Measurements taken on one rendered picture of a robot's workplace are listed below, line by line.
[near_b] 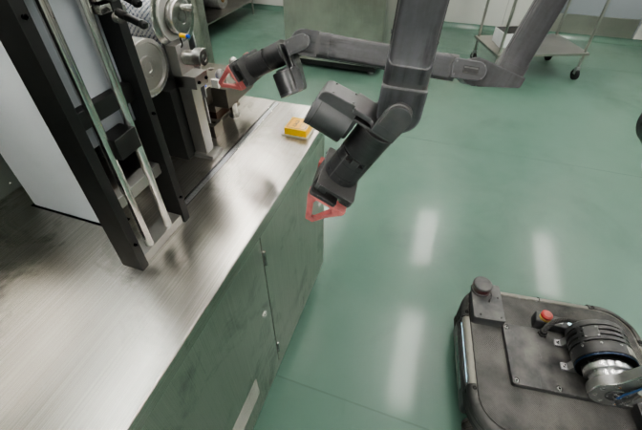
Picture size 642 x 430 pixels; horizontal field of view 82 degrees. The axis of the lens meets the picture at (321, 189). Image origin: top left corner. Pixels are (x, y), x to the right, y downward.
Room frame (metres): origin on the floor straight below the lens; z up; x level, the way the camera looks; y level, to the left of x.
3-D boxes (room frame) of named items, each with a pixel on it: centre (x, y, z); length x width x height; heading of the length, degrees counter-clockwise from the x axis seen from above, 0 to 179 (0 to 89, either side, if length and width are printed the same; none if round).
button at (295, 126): (0.98, 0.07, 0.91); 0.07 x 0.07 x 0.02; 71
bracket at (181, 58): (0.86, 0.31, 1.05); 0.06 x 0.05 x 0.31; 71
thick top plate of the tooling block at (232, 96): (1.12, 0.43, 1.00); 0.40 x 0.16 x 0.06; 71
